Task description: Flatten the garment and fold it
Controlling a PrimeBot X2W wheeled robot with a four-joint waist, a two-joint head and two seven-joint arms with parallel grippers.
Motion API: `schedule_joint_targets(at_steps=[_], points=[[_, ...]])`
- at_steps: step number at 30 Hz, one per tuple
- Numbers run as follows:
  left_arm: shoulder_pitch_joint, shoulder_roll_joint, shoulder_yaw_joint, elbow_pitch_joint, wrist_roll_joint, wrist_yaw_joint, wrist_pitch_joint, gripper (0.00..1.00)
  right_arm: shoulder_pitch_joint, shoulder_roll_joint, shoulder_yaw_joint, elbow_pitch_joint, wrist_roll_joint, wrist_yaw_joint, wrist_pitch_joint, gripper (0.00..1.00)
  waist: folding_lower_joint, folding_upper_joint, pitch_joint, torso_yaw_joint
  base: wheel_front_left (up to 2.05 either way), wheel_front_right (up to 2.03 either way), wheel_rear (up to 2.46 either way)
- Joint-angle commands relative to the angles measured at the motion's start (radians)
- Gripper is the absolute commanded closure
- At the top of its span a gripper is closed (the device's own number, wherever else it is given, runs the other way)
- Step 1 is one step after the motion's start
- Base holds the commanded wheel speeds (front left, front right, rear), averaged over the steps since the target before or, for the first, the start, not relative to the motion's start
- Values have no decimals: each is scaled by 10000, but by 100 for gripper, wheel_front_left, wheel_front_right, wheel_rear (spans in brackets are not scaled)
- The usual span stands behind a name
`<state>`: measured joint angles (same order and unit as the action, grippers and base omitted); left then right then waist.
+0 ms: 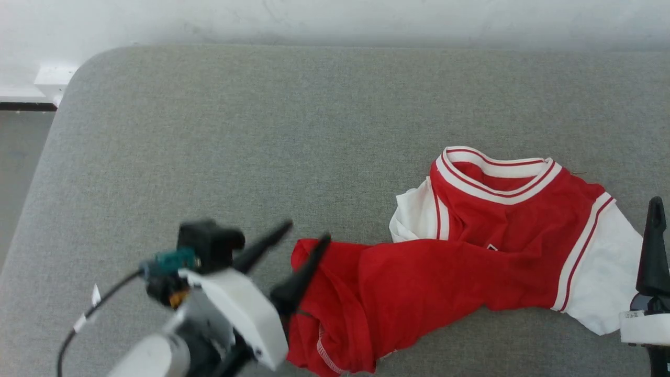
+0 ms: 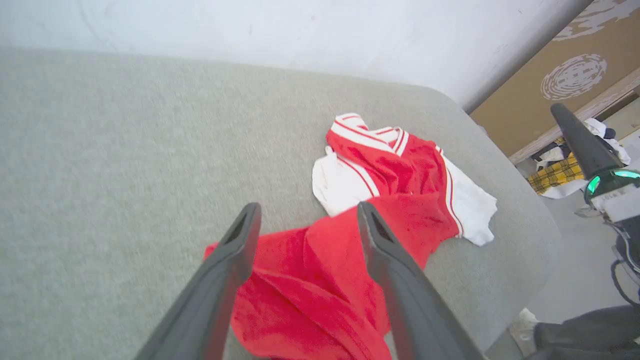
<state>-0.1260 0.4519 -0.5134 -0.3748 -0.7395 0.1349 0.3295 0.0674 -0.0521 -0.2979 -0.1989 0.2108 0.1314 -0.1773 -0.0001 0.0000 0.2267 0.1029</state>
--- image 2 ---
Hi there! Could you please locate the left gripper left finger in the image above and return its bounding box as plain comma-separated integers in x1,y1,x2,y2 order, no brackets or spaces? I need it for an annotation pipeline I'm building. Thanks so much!
134,202,263,360

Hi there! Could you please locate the pale wooden strip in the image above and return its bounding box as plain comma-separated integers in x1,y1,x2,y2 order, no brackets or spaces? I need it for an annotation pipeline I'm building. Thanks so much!
509,66,640,166

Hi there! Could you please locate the dark trouser leg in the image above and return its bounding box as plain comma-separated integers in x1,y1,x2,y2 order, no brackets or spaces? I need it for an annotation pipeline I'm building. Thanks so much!
525,304,640,360

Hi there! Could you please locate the grey fabric sofa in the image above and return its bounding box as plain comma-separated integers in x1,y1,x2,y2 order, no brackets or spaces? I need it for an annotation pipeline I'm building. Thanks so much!
0,47,563,360

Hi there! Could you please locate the pile of clothes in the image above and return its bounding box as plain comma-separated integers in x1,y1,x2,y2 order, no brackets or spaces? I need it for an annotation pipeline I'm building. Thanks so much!
535,117,633,201

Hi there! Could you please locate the yellow plaid cloth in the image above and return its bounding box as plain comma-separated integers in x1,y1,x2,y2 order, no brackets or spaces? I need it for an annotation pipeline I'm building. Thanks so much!
527,151,587,196

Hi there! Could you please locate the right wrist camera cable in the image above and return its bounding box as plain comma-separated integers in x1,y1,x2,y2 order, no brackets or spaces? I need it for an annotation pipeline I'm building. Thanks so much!
610,259,640,307

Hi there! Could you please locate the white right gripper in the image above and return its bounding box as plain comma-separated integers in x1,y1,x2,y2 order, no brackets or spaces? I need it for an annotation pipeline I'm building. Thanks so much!
550,102,640,224

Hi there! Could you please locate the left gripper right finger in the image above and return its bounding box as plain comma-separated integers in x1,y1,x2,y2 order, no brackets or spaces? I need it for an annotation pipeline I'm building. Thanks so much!
356,201,487,360

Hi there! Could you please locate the red white basketball jersey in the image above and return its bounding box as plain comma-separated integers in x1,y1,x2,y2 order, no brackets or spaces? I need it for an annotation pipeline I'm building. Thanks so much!
202,112,499,360

